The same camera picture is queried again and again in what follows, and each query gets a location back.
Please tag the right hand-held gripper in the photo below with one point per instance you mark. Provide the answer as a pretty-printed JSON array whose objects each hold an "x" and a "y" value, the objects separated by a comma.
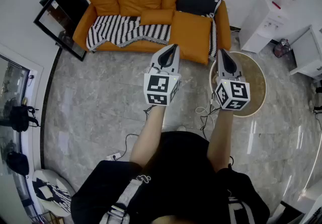
[{"x": 237, "y": 92}]

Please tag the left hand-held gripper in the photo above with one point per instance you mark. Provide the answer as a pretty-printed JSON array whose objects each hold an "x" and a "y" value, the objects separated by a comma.
[{"x": 157, "y": 84}]

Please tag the large square orange cushion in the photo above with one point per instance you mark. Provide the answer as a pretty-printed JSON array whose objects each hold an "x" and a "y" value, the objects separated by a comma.
[{"x": 191, "y": 34}]

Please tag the person's left forearm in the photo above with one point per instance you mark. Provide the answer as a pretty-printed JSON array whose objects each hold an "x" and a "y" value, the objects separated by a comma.
[{"x": 148, "y": 135}]

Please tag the person's right forearm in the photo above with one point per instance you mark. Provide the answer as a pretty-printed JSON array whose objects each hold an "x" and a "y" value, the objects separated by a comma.
[{"x": 221, "y": 137}]

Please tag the small orange pillow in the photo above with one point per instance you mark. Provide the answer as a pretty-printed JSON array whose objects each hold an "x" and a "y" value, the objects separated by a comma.
[{"x": 157, "y": 16}]

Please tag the black and white patterned cloth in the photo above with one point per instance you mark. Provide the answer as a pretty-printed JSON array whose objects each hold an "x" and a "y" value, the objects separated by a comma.
[{"x": 54, "y": 194}]

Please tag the white water dispenser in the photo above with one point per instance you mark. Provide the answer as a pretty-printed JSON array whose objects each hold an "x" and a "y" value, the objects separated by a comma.
[{"x": 261, "y": 24}]

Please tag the red and black bag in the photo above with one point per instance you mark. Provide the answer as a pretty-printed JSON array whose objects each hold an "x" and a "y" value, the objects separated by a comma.
[{"x": 281, "y": 48}]

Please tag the black white striped blanket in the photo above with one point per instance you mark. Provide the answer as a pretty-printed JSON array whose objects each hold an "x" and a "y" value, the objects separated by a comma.
[{"x": 118, "y": 30}]

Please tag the orange sofa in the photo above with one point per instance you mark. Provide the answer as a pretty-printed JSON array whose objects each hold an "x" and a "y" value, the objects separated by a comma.
[{"x": 83, "y": 26}]

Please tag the white power strip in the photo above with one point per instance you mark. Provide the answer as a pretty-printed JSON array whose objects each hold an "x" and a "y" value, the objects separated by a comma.
[{"x": 113, "y": 156}]

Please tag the black glass-door cabinet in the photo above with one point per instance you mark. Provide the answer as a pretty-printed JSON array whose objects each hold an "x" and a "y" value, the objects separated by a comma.
[{"x": 64, "y": 14}]

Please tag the person's black shirt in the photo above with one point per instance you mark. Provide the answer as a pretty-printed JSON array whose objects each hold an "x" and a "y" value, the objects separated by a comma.
[{"x": 176, "y": 175}]

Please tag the large black backpack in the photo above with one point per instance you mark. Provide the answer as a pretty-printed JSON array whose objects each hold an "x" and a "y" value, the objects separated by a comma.
[{"x": 21, "y": 117}]

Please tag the glass window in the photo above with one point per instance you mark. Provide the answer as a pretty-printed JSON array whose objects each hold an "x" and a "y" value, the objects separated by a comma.
[{"x": 10, "y": 87}]

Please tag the white round chair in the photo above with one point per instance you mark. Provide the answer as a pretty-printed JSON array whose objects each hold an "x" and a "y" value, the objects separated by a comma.
[{"x": 46, "y": 176}]

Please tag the small black backpack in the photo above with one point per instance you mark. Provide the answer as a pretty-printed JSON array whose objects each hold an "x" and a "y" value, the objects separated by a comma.
[{"x": 17, "y": 162}]

